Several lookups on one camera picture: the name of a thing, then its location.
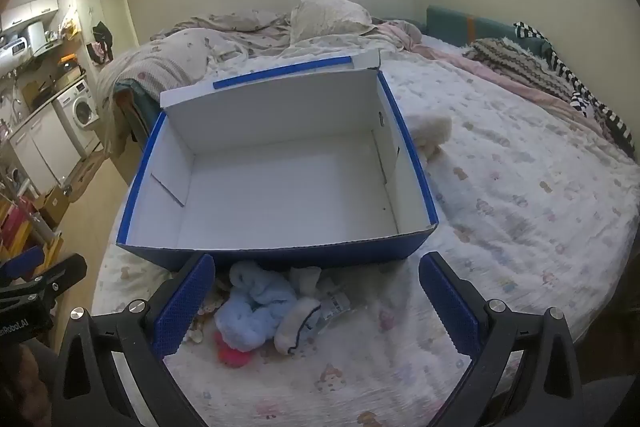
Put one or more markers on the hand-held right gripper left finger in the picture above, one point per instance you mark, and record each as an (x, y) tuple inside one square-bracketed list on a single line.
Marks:
[(185, 307)]

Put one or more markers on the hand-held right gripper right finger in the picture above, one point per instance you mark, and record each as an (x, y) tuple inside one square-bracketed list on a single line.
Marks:
[(450, 302)]

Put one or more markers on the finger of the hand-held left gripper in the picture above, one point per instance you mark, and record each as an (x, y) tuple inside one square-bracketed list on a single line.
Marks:
[(62, 272), (22, 263)]

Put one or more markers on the cream floral cloth piece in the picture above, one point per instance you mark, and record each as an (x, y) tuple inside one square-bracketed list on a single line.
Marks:
[(207, 307)]

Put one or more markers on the pink plush ball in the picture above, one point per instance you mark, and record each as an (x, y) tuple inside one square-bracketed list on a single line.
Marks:
[(232, 354)]

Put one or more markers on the cream sock with blue trim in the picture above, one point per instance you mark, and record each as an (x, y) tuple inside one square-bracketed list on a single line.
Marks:
[(295, 327)]

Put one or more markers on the blue and white cardboard box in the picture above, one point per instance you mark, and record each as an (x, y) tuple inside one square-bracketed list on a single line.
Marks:
[(280, 187)]

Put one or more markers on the pink bag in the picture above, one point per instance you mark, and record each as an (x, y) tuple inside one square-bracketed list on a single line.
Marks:
[(12, 229)]

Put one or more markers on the brown cardboard box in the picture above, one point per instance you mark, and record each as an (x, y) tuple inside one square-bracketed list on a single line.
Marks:
[(54, 207)]

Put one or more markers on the white kitchen cabinet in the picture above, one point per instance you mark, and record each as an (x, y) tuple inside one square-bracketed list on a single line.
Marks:
[(40, 147)]

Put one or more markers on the white washing machine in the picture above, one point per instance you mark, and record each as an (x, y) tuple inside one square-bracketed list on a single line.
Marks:
[(80, 112)]

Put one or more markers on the cream fluffy plush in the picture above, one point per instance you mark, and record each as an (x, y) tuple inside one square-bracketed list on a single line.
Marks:
[(435, 129)]

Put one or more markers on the pink blanket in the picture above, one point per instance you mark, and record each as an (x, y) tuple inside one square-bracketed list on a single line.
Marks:
[(500, 77)]

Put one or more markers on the hanging dark clothes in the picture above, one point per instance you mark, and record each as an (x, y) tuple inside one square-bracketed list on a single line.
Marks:
[(102, 42)]

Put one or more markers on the beige printed quilt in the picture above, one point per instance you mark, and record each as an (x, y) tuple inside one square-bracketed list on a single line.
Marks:
[(175, 52)]

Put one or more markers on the striped knit blanket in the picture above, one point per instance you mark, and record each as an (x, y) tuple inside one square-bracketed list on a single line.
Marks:
[(515, 57)]

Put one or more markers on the black and white striped cloth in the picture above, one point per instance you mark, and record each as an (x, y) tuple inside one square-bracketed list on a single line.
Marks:
[(565, 72)]

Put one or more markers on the teal headboard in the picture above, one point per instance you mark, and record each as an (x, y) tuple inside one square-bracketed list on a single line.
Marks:
[(450, 19)]

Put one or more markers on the beige printed pillow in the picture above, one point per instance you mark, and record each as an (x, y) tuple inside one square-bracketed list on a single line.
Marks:
[(325, 17)]

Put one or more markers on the bed frame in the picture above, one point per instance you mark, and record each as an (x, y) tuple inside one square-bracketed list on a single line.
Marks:
[(131, 127)]

